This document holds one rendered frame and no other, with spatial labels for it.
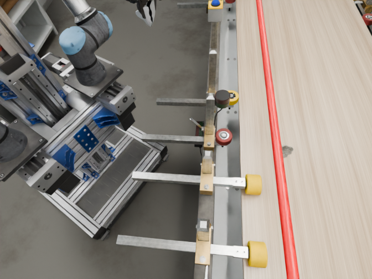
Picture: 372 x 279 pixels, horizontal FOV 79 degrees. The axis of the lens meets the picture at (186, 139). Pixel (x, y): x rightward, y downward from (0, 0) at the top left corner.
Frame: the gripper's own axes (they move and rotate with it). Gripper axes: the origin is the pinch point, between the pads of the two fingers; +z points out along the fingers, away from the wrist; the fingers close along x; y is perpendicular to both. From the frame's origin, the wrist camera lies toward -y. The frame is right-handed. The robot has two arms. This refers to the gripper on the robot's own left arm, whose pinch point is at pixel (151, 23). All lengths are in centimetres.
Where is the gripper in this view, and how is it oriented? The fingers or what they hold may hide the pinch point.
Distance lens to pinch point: 99.7
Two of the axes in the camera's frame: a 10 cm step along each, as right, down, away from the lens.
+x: -5.6, 7.3, -4.0
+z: 0.7, 5.2, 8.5
